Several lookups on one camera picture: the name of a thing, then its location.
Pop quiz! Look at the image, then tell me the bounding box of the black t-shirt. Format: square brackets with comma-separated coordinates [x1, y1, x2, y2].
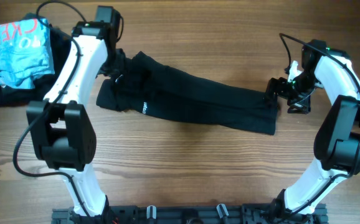
[96, 52, 277, 135]

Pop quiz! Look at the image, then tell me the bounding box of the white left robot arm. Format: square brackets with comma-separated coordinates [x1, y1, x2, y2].
[26, 6, 123, 223]

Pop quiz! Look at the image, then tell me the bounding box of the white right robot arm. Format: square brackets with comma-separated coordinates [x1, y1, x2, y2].
[265, 39, 360, 222]

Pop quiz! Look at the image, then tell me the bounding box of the light blue printed t-shirt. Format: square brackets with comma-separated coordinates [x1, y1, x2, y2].
[0, 18, 55, 90]

